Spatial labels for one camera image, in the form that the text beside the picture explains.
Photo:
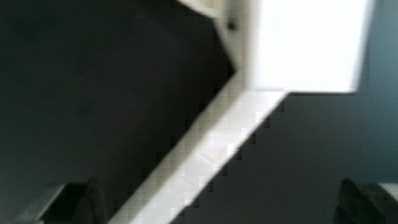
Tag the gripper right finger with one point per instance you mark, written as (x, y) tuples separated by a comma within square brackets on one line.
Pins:
[(367, 203)]

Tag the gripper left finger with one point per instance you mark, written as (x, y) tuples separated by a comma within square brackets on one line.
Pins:
[(71, 205)]

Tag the white front wall bar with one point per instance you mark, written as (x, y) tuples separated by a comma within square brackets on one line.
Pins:
[(202, 153)]

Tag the white wall bar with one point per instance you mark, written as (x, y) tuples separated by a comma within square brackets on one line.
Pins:
[(305, 44), (202, 153)]

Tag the white right wall bar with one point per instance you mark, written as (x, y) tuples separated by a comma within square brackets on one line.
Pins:
[(305, 44)]

